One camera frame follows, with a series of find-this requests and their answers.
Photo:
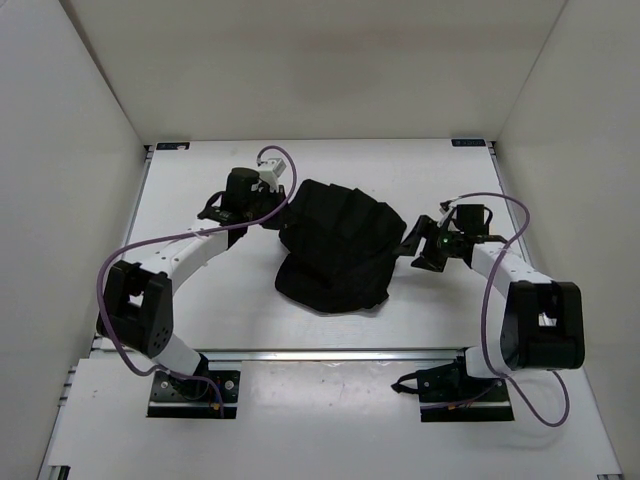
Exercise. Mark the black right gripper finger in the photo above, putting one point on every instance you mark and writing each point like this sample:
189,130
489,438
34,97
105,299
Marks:
430,262
420,231

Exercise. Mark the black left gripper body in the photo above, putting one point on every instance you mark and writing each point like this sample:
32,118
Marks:
266,202

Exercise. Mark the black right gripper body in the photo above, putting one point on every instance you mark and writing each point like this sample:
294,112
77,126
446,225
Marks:
441,244

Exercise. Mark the black pleated skirt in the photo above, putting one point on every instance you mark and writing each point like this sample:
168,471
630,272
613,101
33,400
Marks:
340,244

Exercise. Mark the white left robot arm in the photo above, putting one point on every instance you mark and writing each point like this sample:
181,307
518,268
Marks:
139,296

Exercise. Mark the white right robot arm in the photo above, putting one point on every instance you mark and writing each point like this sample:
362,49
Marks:
528,320

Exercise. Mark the right blue table label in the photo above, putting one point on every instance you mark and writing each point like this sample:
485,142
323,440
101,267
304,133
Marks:
468,142

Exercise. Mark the blue table label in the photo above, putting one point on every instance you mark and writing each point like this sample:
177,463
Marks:
468,142
172,146

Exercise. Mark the left blue table label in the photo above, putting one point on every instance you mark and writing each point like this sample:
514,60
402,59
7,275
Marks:
172,146

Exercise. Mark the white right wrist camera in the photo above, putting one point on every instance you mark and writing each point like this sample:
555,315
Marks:
447,208

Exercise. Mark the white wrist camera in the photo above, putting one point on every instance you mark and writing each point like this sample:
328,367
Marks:
447,208
269,171

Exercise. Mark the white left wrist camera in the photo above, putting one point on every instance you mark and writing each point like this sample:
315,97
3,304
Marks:
269,171

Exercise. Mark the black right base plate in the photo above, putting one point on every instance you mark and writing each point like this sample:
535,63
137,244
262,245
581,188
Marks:
447,394

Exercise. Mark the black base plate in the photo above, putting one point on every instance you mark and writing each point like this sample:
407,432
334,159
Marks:
171,399
447,394

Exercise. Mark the aluminium table edge rail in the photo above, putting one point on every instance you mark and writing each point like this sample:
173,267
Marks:
335,355

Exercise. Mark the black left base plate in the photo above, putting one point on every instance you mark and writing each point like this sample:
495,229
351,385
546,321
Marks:
171,399

